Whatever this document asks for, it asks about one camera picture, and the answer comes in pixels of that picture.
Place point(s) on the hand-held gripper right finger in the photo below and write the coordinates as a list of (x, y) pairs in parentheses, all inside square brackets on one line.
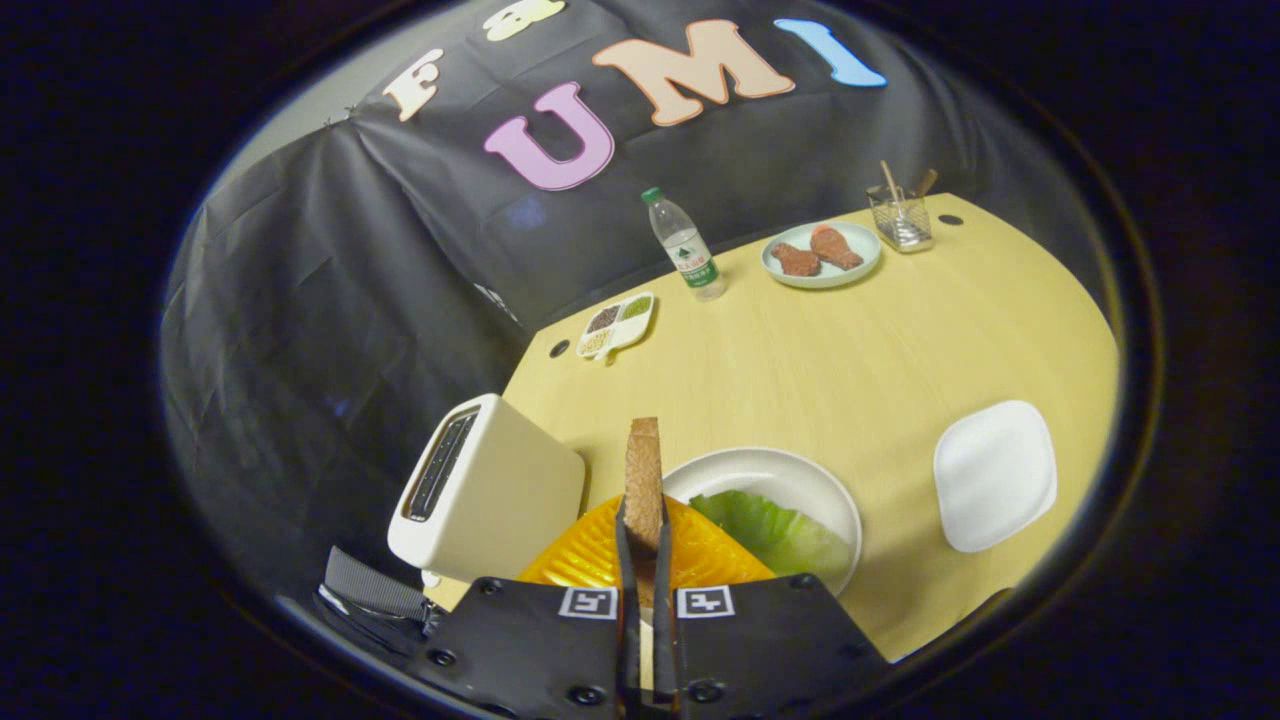
[(664, 620)]

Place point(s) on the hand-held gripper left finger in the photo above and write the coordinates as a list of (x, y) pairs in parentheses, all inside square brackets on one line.
[(629, 620)]

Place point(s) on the green lettuce leaf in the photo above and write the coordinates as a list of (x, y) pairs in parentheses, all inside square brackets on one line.
[(770, 530)]

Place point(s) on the toast bread slice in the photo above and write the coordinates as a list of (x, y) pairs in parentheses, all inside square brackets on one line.
[(643, 480)]

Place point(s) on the white toaster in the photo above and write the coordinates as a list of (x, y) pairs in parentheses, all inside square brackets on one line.
[(510, 500)]

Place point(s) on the cream round plate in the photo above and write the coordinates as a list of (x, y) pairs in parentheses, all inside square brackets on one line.
[(760, 470)]

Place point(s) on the dark fabric object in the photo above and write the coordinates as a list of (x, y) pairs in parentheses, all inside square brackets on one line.
[(375, 590)]

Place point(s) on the white divided condiment tray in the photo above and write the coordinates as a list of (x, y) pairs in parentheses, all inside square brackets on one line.
[(615, 325)]

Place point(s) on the white square plate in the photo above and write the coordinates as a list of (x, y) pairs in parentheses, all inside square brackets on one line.
[(995, 475)]

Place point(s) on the clear plastic water bottle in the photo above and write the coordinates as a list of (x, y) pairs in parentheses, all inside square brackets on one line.
[(688, 250)]

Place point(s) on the brown meat piece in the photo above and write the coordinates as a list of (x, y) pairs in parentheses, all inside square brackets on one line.
[(795, 260), (835, 247)]

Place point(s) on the pale green round plate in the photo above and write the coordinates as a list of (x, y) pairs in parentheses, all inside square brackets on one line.
[(850, 275)]

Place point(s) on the clear utensil holder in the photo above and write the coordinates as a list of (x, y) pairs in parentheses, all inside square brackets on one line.
[(900, 230)]

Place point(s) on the black backdrop cloth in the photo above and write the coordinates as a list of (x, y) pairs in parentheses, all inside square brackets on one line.
[(300, 300)]

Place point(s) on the light wooden stick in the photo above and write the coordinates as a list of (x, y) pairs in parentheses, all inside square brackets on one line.
[(889, 180)]

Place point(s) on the brown wooden spoon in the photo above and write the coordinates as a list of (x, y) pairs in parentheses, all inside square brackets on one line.
[(926, 182)]

